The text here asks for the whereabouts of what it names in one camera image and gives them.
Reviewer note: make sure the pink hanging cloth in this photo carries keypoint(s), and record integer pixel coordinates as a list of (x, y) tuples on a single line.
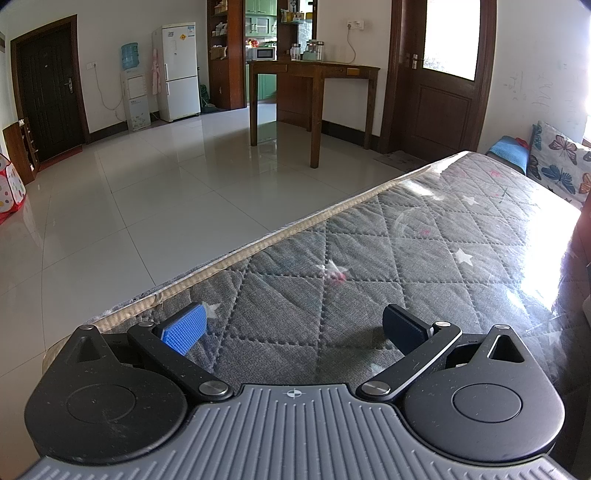
[(155, 74)]

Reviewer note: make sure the green kitchen cabinets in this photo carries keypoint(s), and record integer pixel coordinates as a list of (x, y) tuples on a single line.
[(261, 18)]

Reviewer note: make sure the wooden shelf cabinet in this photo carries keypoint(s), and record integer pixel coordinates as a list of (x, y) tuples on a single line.
[(235, 55)]

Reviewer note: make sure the wooden table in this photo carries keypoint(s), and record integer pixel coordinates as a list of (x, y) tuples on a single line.
[(314, 69)]

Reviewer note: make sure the wooden door with glass pane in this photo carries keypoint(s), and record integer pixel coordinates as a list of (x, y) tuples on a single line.
[(438, 115)]

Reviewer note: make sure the blue folded cloth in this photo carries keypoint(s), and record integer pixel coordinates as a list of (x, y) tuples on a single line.
[(512, 168)]

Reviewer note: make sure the dark entrance door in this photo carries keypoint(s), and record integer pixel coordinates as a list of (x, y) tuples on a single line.
[(46, 92)]

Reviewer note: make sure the white refrigerator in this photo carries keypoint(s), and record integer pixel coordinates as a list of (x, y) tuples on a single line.
[(178, 69)]

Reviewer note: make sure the colourful toy box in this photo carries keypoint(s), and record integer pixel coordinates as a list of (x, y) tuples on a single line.
[(9, 194)]

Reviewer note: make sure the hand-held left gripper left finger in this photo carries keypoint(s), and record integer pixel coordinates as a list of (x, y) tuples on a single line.
[(184, 330)]

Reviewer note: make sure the white microwave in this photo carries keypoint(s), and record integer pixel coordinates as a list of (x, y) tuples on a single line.
[(262, 54)]

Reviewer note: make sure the grey doormat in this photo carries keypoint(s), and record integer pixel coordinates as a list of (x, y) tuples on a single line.
[(401, 161)]

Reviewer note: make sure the wooden shoe rack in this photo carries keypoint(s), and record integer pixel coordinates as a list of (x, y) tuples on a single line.
[(21, 147)]

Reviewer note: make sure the butterfly print cushion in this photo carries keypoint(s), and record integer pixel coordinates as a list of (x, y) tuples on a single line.
[(558, 161)]

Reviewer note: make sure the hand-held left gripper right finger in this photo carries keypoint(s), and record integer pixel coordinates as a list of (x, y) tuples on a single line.
[(406, 325)]

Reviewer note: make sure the white water dispenser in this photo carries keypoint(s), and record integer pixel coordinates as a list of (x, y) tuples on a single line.
[(136, 101)]

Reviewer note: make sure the glass jar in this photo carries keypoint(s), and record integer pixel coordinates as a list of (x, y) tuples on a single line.
[(320, 50), (295, 51), (310, 50)]

